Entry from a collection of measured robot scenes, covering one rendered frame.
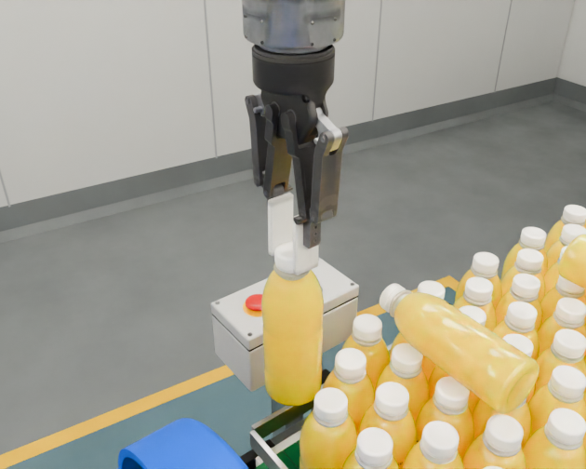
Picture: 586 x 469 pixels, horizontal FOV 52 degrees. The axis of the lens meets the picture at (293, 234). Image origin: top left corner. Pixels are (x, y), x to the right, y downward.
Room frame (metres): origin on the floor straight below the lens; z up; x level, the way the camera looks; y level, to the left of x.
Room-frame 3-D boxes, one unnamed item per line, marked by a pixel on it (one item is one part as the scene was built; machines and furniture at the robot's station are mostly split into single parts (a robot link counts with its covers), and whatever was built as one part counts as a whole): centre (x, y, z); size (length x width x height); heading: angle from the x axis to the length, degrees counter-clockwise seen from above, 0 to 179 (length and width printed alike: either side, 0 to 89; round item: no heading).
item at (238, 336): (0.69, 0.01, 1.05); 0.20 x 0.10 x 0.10; 127
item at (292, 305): (0.54, 0.00, 1.17); 0.07 x 0.07 x 0.19
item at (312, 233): (0.51, -0.02, 1.33); 0.03 x 0.01 x 0.05; 37
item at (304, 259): (0.52, -0.01, 1.30); 0.03 x 0.01 x 0.07; 127
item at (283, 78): (0.54, 0.00, 1.46); 0.08 x 0.07 x 0.09; 37
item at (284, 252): (0.54, 0.00, 1.27); 0.04 x 0.04 x 0.02
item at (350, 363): (0.55, -0.07, 1.10); 0.04 x 0.04 x 0.02
